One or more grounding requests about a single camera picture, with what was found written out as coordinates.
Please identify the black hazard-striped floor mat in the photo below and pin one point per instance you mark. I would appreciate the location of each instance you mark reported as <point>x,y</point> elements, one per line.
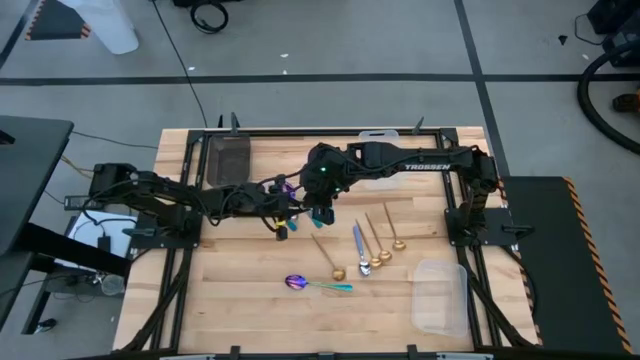
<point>55,22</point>

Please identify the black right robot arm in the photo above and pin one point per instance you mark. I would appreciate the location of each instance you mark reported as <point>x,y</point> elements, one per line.
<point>425,162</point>

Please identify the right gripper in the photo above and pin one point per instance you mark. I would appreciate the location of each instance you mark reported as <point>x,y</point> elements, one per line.
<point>320,182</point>

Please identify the black desk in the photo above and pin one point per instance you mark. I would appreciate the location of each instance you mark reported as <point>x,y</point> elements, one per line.
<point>30,175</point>

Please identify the black desk foot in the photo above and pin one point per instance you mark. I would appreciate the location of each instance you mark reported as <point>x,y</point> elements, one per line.
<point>46,325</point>

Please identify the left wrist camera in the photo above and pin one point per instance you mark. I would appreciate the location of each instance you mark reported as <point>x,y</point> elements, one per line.
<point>282,234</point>

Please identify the black power adapter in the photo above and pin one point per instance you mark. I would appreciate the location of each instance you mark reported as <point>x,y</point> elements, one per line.
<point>104,243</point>

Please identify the clear round cup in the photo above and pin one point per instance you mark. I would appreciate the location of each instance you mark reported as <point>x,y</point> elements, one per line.
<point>113,285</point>

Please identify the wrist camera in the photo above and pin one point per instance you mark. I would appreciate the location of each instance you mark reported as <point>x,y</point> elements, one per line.
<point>282,234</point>
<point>325,216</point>

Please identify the white board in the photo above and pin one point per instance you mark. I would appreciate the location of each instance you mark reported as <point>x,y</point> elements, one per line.
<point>87,235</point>

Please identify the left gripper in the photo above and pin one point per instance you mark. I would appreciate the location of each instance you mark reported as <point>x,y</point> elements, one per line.
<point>280,205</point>

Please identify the clear shallow plastic container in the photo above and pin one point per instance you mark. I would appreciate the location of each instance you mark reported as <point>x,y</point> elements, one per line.
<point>440,300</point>

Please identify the black floor equipment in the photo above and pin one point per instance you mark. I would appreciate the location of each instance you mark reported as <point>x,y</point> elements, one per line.
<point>620,20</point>

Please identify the black power strip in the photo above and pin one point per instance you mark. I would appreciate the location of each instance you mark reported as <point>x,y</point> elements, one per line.
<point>77,202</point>

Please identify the black hazard-striped platform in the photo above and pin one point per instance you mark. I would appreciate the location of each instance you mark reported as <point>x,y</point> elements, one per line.
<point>550,260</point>

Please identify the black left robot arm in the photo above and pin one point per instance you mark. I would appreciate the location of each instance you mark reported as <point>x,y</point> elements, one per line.
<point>150,192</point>

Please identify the black orange object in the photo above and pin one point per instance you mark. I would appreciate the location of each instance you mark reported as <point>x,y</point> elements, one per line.
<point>627,103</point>

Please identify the grey translucent plastic bin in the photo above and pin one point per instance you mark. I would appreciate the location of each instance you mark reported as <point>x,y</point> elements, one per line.
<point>229,160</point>

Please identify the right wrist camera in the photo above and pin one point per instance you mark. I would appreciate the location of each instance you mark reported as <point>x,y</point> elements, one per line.
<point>325,216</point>

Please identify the black aluminium table frame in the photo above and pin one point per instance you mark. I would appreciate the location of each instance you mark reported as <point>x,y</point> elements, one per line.
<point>300,133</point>

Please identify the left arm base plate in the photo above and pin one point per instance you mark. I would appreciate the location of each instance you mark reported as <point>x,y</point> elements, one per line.
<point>145,240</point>

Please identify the small black triangular piece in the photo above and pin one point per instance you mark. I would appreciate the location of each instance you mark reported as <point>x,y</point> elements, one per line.
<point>563,39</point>

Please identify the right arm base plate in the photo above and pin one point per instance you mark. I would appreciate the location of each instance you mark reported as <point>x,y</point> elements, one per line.
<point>500,225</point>

